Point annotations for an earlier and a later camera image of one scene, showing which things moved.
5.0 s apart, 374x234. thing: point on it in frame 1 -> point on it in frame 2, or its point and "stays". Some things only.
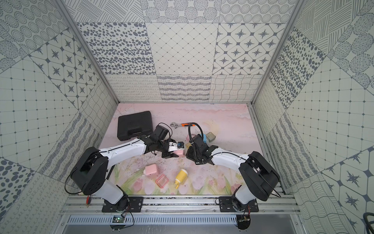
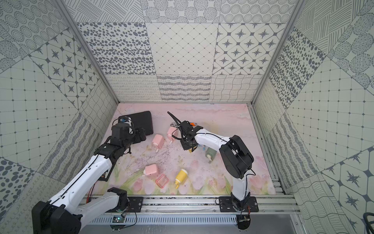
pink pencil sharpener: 151,171 stays
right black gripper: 188,155 -> 184,146
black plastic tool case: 130,126 stays
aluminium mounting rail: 82,204 stays
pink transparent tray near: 161,181 stays
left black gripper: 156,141 -> 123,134
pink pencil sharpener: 179,152 -> 169,131
